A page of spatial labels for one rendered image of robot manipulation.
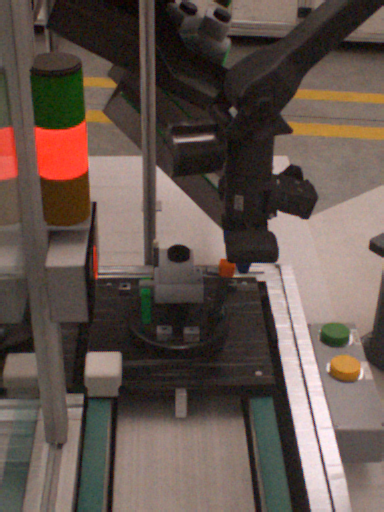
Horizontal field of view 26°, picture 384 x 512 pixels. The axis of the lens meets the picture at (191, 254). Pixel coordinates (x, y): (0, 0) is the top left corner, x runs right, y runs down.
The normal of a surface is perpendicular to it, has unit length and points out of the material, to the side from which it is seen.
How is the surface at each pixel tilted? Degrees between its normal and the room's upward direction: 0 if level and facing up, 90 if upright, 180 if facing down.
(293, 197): 89
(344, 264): 0
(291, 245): 0
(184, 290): 90
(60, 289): 90
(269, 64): 30
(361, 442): 90
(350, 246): 1
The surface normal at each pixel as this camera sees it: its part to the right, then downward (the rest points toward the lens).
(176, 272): 0.04, 0.55
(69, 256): 0.01, -0.84
